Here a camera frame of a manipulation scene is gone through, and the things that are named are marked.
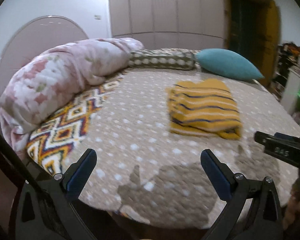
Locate yellow striped knit sweater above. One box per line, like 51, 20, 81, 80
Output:
166, 79, 243, 140

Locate person's right hand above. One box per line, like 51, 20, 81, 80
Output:
282, 181, 300, 230

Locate geometric patterned fleece blanket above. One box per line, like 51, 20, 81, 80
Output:
25, 70, 127, 176

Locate white shelving unit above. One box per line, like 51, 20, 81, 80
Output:
269, 42, 300, 116

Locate beige dotted quilt bedspread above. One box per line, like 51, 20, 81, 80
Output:
62, 66, 300, 229

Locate pink floral comforter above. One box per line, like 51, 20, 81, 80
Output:
0, 37, 144, 156

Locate teal cushion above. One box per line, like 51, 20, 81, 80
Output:
196, 48, 264, 81

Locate olive bolster pillow white spots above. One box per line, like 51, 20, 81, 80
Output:
128, 48, 196, 70

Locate brown wooden door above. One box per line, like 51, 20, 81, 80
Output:
225, 0, 280, 88

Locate pink arched headboard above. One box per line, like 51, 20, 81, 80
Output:
0, 15, 88, 96

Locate white wardrobe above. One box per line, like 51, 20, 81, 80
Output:
109, 0, 225, 50

